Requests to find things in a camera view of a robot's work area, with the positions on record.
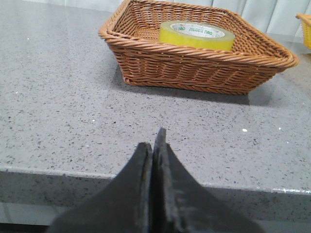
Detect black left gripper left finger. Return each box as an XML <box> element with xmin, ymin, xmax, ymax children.
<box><xmin>47</xmin><ymin>143</ymin><xmax>152</xmax><ymax>233</ymax></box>

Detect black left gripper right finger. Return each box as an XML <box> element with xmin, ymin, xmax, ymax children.
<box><xmin>150</xmin><ymin>128</ymin><xmax>264</xmax><ymax>233</ymax></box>

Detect yellow-green packing tape roll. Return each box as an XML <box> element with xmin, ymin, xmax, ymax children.
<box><xmin>158</xmin><ymin>20</ymin><xmax>236</xmax><ymax>51</ymax></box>

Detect brown wicker basket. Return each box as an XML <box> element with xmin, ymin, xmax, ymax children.
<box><xmin>99</xmin><ymin>0</ymin><xmax>298</xmax><ymax>95</ymax></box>

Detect yellow woven basket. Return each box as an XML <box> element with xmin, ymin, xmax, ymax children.
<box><xmin>296</xmin><ymin>14</ymin><xmax>311</xmax><ymax>49</ymax></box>

